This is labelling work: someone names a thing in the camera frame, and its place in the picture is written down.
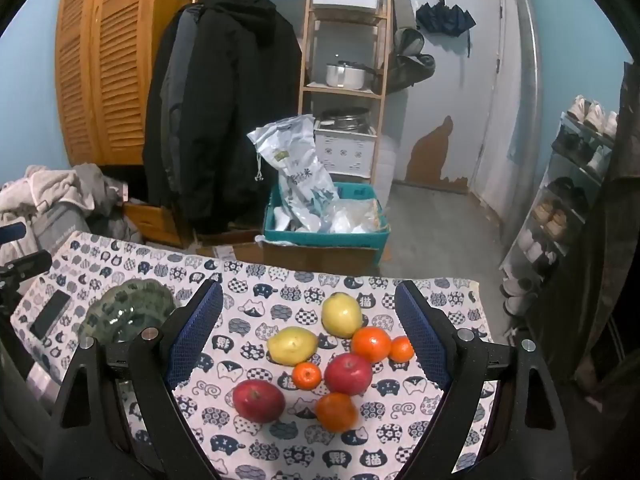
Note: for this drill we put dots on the teal plastic crate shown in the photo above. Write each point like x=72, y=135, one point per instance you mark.
x=280, y=226

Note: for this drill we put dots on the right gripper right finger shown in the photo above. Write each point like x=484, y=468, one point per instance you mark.
x=526, y=436

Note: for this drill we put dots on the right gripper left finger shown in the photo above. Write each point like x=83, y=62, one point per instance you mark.
x=89, y=436

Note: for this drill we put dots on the large orange front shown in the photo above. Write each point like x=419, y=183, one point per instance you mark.
x=336, y=412

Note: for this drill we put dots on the black hanging coat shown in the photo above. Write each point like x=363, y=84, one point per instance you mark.
x=223, y=69

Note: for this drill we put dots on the wooden drawer box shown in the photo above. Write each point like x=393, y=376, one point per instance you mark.
x=158, y=225

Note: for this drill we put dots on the grey hanging bag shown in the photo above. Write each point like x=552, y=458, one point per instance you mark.
x=407, y=64

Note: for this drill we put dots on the metal shoe rack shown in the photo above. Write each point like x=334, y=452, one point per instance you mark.
x=580, y=154

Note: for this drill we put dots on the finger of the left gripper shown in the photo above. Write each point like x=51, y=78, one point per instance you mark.
x=25, y=268
x=11, y=232

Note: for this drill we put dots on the pile of grey clothes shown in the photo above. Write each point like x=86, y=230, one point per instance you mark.
x=52, y=204

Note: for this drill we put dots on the metal steamer pot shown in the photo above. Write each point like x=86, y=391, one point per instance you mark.
x=348, y=119

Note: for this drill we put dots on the white cooking pot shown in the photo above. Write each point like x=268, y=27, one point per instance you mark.
x=349, y=75

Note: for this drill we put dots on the small tangerine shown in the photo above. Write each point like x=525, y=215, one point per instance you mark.
x=306, y=376
x=401, y=351

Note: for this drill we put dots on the large orange back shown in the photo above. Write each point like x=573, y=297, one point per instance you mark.
x=371, y=343

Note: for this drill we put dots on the cat pattern tablecloth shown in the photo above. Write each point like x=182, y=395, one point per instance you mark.
x=259, y=301

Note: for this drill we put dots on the black smartphone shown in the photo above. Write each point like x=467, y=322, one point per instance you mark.
x=49, y=314

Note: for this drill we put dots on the wooden shelf rack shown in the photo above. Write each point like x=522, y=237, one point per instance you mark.
x=339, y=33

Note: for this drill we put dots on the green glass bowl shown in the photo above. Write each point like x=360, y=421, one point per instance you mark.
x=125, y=310

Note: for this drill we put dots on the red apple front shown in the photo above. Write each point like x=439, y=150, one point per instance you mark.
x=258, y=401

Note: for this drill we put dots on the red apple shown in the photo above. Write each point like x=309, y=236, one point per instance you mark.
x=258, y=401
x=349, y=374

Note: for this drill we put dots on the wooden louvered wardrobe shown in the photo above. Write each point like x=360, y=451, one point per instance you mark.
x=104, y=55

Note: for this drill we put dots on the white patterned drawer box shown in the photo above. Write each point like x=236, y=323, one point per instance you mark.
x=346, y=153

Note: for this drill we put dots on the clear plastic bag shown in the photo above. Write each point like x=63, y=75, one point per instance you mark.
x=346, y=216

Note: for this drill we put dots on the small cardboard box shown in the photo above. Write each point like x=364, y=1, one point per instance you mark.
x=246, y=252

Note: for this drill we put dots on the white door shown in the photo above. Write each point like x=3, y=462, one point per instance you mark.
x=446, y=116

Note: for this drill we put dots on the white rice bag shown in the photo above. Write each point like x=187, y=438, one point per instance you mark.
x=306, y=187

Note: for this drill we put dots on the large orange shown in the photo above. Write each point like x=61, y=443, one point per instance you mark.
x=371, y=343
x=336, y=412

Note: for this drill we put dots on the dark folded umbrella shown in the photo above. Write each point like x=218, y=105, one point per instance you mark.
x=450, y=21

